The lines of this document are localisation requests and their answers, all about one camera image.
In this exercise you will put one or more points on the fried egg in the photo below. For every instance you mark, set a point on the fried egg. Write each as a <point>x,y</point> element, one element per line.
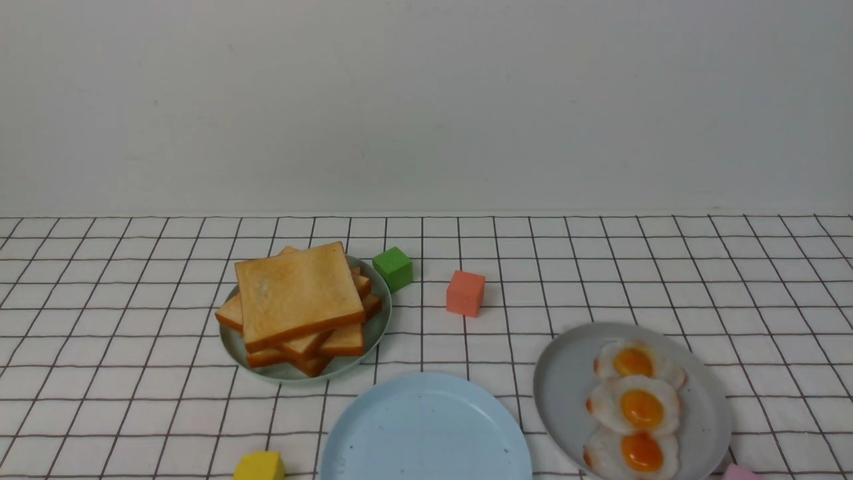
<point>611,455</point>
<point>628,357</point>
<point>635,404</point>

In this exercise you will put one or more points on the green cube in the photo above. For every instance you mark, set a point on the green cube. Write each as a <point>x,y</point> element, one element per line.
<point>395,268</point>

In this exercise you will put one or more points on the orange cube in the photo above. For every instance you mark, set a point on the orange cube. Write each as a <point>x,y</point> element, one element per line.
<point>465,293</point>

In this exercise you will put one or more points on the light blue plate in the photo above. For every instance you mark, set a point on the light blue plate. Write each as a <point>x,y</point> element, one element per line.
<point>426,426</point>

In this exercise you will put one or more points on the pale green plate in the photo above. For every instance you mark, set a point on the pale green plate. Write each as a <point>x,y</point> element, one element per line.
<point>377,300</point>

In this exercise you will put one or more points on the grey plate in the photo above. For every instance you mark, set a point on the grey plate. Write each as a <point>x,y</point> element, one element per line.
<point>564,378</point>

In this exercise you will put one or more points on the yellow block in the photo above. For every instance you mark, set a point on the yellow block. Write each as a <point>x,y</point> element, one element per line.
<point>260,465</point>

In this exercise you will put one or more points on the checkered white tablecloth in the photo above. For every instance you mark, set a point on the checkered white tablecloth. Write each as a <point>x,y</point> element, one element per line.
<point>112,366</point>

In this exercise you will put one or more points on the pink block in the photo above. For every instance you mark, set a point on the pink block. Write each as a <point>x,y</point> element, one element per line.
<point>736,472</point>

